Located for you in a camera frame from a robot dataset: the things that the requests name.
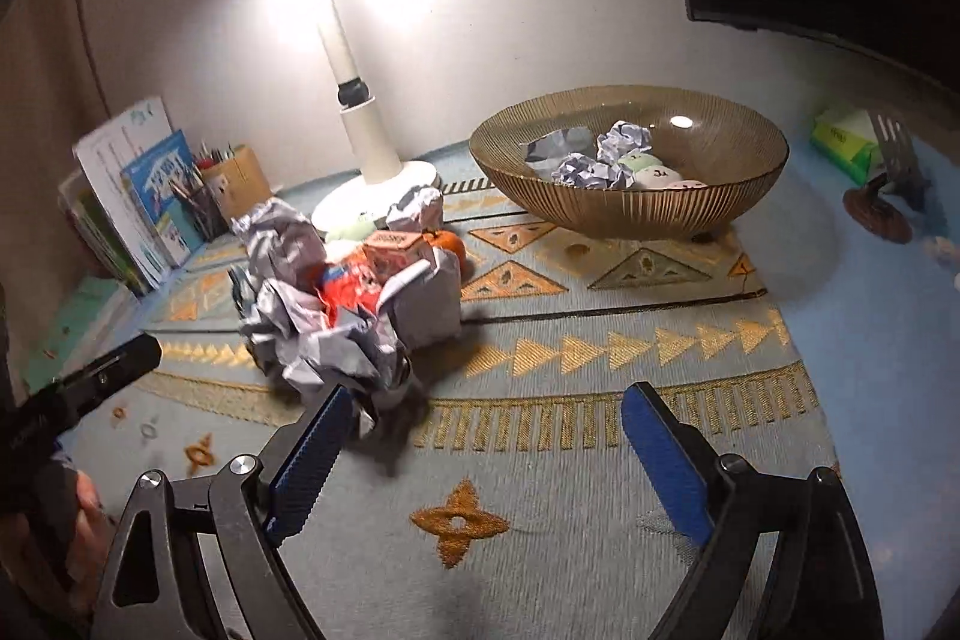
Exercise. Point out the white paper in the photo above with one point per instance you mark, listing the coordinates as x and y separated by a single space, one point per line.
427 306
322 344

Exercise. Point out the orange tangerine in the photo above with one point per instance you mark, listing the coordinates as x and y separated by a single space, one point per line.
450 244

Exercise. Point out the white desk lamp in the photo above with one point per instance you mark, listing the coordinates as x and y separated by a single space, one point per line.
367 138

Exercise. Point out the patterned woven mat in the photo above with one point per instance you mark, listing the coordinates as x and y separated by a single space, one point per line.
562 325

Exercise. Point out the white soft egg toy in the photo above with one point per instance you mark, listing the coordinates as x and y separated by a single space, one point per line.
341 250

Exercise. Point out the red snack packet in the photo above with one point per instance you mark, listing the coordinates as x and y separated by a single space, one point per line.
349 291

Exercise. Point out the pink soft ball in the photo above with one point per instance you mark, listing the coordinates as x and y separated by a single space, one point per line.
688 184

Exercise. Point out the green soft egg toy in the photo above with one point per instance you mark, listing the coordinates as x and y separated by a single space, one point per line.
351 229

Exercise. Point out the green tissue pack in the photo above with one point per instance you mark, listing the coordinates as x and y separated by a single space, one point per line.
840 134

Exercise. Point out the flat crumpled paper sheet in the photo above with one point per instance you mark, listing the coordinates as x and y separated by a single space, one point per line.
556 145

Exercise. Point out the white soft ball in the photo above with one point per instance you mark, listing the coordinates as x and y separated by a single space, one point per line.
660 177

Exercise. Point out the green books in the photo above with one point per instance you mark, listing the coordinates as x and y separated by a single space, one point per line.
101 235

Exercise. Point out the black mesh pen holder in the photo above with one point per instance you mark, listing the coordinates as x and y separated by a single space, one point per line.
199 209

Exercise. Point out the brown cardboard box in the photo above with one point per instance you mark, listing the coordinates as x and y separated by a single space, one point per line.
240 179

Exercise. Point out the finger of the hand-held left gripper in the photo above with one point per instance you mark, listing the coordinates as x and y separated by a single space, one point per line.
112 371

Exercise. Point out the blue workbook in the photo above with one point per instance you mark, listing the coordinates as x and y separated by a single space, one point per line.
161 190

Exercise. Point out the white folded paper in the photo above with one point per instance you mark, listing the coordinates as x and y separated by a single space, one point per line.
427 306

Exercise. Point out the person's left hand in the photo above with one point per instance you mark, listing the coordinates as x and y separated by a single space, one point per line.
86 535

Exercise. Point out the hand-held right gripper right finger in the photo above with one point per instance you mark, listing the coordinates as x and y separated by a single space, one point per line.
667 467

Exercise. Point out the green flat folder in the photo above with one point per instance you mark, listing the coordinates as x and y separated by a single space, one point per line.
75 325

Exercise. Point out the crumpled paper ball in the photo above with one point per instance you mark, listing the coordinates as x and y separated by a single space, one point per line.
592 171
626 139
414 206

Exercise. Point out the pale green soft ball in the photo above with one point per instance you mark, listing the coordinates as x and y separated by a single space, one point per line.
643 160

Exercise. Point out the amber ribbed glass bowl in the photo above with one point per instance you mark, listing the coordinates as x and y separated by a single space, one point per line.
637 212

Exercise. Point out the small orange carton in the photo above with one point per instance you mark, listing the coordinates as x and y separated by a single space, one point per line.
394 250

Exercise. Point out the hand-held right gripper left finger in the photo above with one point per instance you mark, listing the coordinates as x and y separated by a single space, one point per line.
307 460

